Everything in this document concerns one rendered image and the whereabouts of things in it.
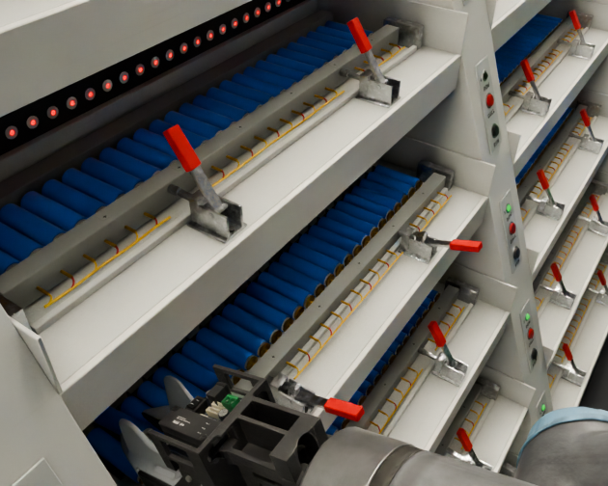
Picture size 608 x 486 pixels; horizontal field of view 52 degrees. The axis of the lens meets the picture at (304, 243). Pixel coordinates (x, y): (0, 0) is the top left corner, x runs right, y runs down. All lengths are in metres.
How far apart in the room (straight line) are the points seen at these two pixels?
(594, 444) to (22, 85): 0.45
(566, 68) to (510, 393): 0.60
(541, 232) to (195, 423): 0.83
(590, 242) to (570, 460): 1.01
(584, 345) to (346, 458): 1.17
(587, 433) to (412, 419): 0.35
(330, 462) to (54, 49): 0.29
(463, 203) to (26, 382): 0.62
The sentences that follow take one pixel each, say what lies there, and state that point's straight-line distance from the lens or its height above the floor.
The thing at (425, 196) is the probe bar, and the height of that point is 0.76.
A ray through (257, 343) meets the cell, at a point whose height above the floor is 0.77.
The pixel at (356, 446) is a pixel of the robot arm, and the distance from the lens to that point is 0.39.
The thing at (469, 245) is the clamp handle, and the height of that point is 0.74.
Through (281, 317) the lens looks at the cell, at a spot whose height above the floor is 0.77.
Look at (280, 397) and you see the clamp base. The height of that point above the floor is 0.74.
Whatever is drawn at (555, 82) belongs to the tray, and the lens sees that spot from 1.24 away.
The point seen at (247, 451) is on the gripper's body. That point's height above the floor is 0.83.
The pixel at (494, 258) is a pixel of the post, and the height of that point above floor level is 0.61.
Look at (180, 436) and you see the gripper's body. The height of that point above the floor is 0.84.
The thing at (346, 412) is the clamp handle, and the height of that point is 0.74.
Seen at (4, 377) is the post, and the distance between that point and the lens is 0.40.
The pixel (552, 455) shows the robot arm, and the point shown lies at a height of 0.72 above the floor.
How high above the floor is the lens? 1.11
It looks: 26 degrees down
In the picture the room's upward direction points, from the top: 19 degrees counter-clockwise
